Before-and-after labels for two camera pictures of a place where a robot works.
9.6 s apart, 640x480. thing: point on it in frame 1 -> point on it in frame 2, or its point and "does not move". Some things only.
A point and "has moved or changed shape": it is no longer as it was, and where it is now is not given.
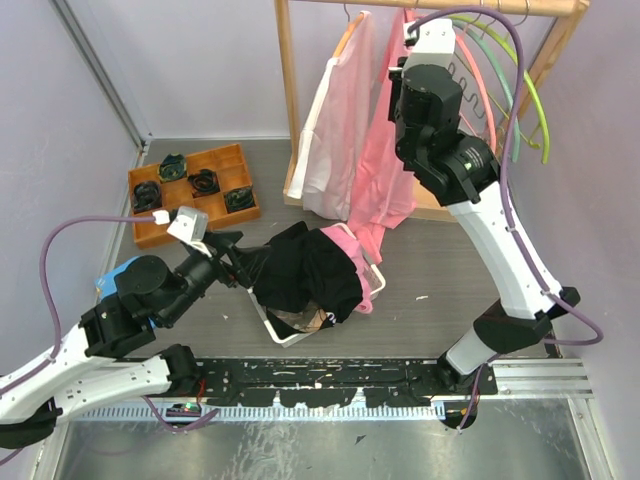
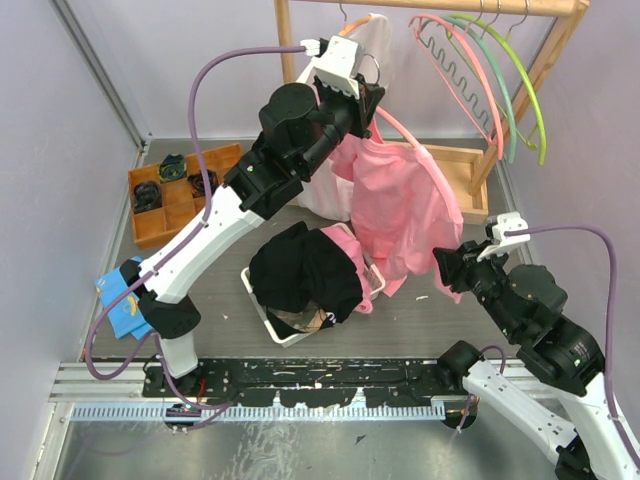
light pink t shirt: x=381 y=192 has moved or changed shape
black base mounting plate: x=326 y=383 does not move
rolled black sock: x=204 y=183 does not move
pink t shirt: x=350 y=247 does not move
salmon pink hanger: x=463 y=44 -> x=434 y=67
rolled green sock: x=172 y=167 does not move
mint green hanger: x=516 y=133 does not move
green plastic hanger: x=500 y=35 does not move
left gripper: x=224 y=241 -> x=369 y=97
